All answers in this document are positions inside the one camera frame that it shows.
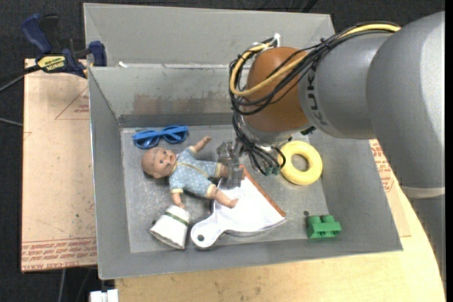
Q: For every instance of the white cup with green stripe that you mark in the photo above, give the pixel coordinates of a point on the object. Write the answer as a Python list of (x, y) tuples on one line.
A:
[(171, 228)]

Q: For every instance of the grey metal bin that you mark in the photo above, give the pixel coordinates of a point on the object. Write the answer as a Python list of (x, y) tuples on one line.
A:
[(166, 35)]

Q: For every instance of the green toy building block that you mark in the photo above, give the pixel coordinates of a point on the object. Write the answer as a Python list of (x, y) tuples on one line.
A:
[(322, 228)]

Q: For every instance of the black cylinder on white bracket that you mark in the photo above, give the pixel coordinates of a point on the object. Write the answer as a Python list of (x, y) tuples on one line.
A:
[(308, 131)]

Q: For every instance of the white cloth with orange edge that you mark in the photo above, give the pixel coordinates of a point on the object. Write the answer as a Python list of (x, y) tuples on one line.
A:
[(249, 208)]

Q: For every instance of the blue sunglasses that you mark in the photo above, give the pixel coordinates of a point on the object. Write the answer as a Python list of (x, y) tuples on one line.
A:
[(166, 135)]

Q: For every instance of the baby doll in blue clothes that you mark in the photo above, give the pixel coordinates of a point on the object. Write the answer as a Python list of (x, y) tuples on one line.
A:
[(191, 173)]

